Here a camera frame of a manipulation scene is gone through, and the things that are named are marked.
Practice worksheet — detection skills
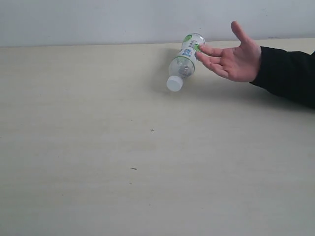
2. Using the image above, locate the person's open bare hand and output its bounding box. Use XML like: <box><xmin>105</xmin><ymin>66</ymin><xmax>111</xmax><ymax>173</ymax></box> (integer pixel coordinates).
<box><xmin>195</xmin><ymin>21</ymin><xmax>261</xmax><ymax>83</ymax></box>

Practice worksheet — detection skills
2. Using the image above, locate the green label clear bottle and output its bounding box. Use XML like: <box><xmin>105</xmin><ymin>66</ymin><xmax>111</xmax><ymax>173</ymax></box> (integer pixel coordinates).
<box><xmin>166</xmin><ymin>33</ymin><xmax>206</xmax><ymax>92</ymax></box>

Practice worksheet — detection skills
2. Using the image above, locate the black sleeved forearm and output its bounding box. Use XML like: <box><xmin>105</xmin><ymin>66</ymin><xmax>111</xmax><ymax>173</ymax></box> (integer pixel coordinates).
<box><xmin>251</xmin><ymin>47</ymin><xmax>315</xmax><ymax>108</ymax></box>

